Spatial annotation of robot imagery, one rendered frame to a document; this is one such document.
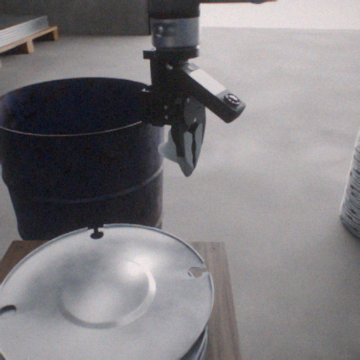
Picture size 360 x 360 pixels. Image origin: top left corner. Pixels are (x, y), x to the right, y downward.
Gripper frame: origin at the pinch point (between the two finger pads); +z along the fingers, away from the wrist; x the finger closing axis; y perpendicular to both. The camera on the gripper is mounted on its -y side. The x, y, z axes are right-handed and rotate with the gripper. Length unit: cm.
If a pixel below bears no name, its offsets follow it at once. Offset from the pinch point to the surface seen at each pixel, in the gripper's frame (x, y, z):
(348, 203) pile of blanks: -70, -17, 37
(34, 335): 33.2, 3.4, 8.9
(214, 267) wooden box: 6.7, -7.5, 13.1
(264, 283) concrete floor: -32, -4, 46
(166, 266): 14.8, -3.8, 8.7
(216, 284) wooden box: 9.9, -9.6, 13.4
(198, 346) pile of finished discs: 23.8, -13.9, 10.6
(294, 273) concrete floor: -40, -10, 46
